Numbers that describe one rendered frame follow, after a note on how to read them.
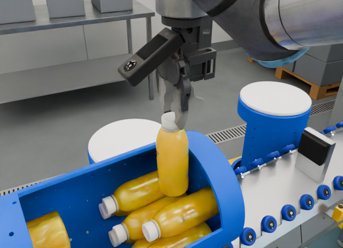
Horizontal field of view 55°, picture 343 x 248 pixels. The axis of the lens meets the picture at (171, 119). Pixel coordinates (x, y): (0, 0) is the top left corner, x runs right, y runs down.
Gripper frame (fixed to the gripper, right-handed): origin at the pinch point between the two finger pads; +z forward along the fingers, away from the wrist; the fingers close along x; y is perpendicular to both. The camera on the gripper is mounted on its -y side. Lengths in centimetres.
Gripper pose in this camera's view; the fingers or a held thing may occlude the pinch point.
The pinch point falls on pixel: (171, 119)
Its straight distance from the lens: 64.4
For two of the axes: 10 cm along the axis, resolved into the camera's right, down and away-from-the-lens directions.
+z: 0.0, 8.5, 5.3
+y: 8.5, -2.8, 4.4
